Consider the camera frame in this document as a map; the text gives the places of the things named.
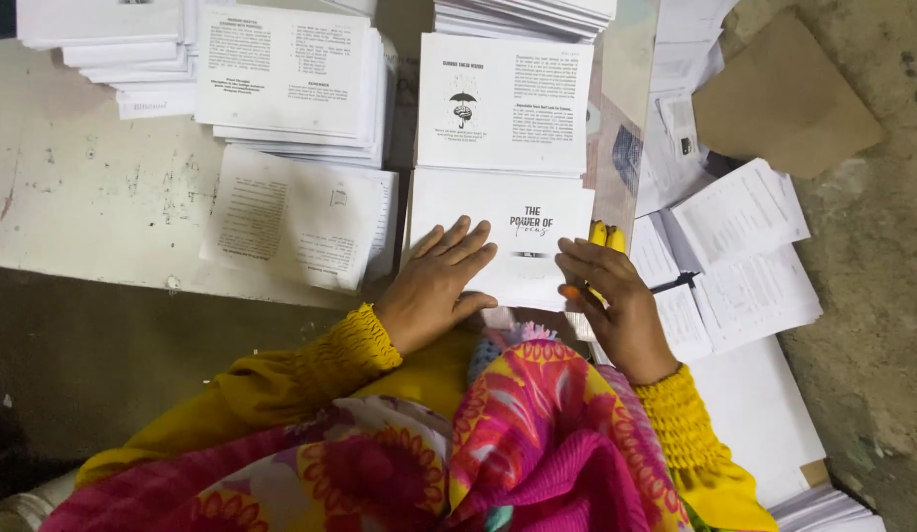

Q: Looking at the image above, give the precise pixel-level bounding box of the person's right hand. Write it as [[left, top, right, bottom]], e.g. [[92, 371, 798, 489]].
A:
[[555, 237, 682, 386]]

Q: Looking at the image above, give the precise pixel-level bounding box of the stack of blank white sheets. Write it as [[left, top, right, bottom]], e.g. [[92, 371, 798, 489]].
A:
[[15, 0, 202, 121]]

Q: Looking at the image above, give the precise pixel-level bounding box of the person's left hand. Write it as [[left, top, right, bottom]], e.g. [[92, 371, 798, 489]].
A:
[[375, 216, 499, 358]]

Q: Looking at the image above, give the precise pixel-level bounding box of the stack of slanted text sheets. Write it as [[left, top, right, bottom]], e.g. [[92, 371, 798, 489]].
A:
[[199, 144, 400, 294]]

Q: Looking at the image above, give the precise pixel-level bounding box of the glossy printed sheet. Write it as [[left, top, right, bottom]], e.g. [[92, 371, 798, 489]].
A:
[[583, 0, 661, 239]]

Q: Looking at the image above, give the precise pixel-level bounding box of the stack of thin white sheets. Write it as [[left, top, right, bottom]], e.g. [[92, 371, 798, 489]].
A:
[[432, 0, 619, 43]]

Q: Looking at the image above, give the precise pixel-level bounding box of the yellow tunic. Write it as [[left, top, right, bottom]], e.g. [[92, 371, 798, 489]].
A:
[[351, 329, 483, 422]]

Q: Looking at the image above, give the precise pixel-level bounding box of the brown cardboard sheet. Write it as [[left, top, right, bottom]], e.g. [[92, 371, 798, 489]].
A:
[[692, 7, 887, 180]]

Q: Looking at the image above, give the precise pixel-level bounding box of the stack of white paper edges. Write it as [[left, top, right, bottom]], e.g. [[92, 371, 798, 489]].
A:
[[767, 484, 888, 532]]

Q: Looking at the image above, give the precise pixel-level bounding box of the grey metal object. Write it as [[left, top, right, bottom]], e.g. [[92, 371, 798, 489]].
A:
[[0, 470, 80, 532]]

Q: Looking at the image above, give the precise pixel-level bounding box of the stack of title page sheets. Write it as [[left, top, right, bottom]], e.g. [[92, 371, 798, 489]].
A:
[[401, 167, 597, 313]]

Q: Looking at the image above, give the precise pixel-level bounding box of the stack of umbrella print sheets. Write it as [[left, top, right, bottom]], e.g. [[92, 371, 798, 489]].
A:
[[416, 33, 596, 177]]

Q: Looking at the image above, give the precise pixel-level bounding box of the pink floral scarf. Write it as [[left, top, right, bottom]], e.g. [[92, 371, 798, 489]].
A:
[[40, 321, 697, 532]]

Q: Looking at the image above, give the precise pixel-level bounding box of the stack of large white sheets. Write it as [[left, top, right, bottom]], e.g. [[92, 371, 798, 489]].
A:
[[590, 336, 830, 511]]

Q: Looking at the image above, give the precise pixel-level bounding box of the heap of loose printed papers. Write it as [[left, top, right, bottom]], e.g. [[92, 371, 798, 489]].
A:
[[630, 0, 825, 365]]

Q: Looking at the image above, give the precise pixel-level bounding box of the stack of dense text sheets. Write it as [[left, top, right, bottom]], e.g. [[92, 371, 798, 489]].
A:
[[194, 3, 398, 168]]

